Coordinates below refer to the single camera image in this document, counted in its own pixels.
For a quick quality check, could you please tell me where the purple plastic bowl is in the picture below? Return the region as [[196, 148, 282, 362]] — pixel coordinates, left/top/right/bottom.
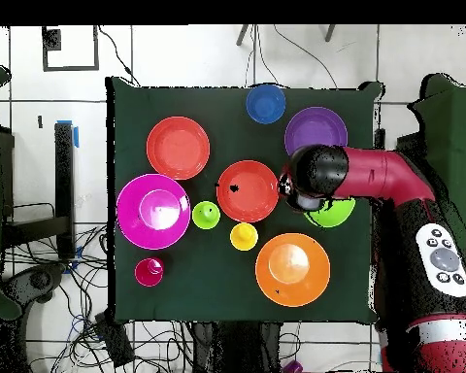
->
[[283, 106, 350, 157]]

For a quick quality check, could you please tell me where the dark green tablecloth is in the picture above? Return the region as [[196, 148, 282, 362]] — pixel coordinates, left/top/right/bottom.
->
[[105, 76, 383, 326]]

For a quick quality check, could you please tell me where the black cable tangle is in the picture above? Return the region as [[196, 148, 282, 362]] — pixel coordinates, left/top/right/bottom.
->
[[1, 222, 195, 373]]

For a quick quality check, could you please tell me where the red plastic bowl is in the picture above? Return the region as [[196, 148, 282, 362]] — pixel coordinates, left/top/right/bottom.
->
[[216, 159, 281, 224], [146, 116, 212, 182]]

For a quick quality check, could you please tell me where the black square floor frame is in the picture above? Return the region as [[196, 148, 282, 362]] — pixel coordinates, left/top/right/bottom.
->
[[41, 25, 101, 73]]

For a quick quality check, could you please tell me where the pink plastic bowl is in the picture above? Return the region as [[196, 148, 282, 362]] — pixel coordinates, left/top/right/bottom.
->
[[116, 173, 192, 251]]

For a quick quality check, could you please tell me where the blue plastic bowl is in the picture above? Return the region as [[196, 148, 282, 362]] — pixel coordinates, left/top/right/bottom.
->
[[245, 84, 287, 125]]

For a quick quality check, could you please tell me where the blue tape strip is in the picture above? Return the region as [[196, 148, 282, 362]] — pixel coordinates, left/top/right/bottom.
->
[[56, 119, 80, 149]]

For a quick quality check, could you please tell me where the green plastic cup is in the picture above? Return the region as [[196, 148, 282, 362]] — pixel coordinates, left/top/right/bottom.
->
[[191, 200, 221, 231]]

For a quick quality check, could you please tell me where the yellow plastic cup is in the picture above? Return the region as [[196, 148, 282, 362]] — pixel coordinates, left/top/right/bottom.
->
[[229, 221, 260, 253]]

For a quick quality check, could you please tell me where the red plastic cup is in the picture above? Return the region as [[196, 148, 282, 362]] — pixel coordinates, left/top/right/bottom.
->
[[134, 256, 165, 288]]

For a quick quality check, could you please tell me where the black power strip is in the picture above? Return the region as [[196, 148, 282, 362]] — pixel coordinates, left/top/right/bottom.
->
[[93, 310, 136, 368]]

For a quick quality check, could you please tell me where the green plastic bowl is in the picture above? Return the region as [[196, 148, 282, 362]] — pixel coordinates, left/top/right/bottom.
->
[[303, 196, 357, 229]]

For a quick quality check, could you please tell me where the black metal stand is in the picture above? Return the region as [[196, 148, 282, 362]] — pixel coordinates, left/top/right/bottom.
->
[[372, 127, 426, 164], [1, 121, 77, 261]]

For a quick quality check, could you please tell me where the orange plastic bowl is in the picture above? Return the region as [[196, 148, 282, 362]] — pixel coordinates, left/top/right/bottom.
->
[[254, 232, 332, 309]]

